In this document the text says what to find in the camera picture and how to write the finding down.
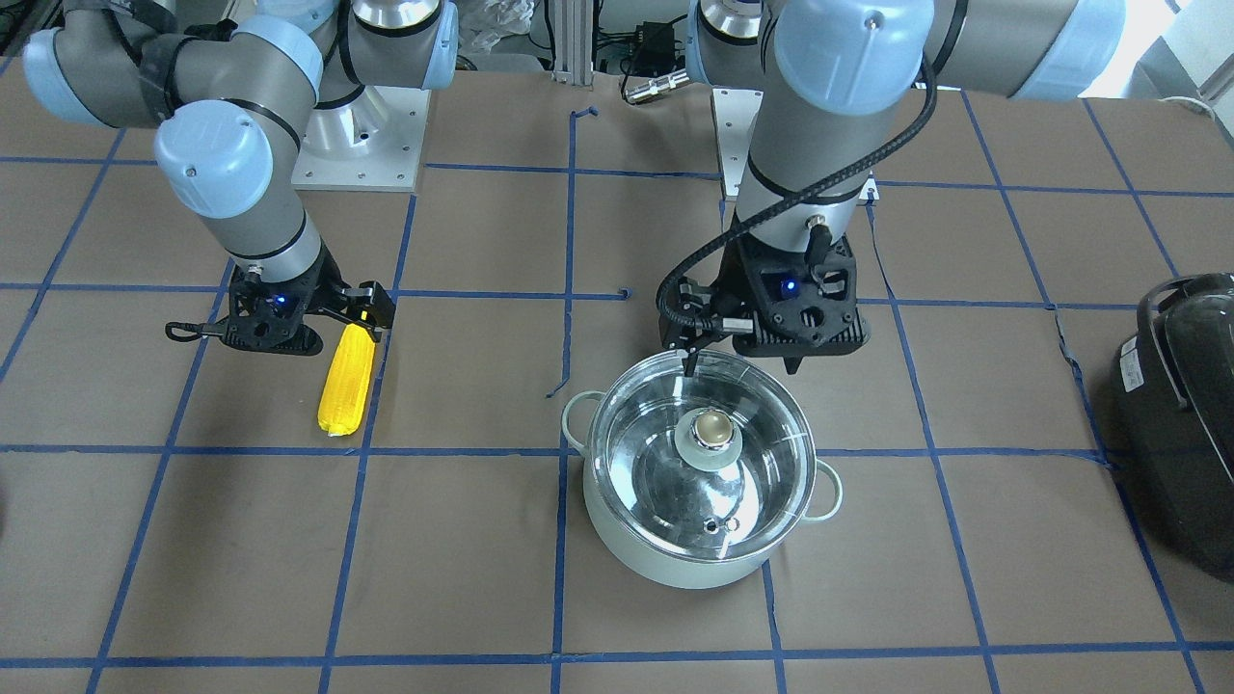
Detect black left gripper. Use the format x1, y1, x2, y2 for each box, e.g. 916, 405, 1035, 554
660, 217, 869, 378

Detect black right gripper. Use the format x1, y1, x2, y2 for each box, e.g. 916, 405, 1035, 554
217, 249, 396, 356

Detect yellow corn cob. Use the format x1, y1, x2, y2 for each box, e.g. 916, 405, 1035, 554
317, 325, 376, 438

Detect glass pot lid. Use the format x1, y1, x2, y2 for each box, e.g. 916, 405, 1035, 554
584, 349, 818, 562

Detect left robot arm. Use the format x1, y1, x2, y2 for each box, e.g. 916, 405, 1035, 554
656, 1, 1128, 375

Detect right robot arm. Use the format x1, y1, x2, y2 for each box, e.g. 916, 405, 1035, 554
21, 1, 458, 356

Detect pale green electric pot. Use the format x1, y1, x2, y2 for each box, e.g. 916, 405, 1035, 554
561, 349, 844, 592

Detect black rice cooker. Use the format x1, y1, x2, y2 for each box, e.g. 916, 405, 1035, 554
1116, 273, 1233, 580

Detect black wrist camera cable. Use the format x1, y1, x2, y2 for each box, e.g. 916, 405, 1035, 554
656, 58, 942, 333

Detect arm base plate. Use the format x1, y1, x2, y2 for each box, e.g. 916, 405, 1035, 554
711, 86, 880, 203
292, 86, 433, 193

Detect aluminium frame post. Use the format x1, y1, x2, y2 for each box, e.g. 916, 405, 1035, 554
547, 1, 594, 89

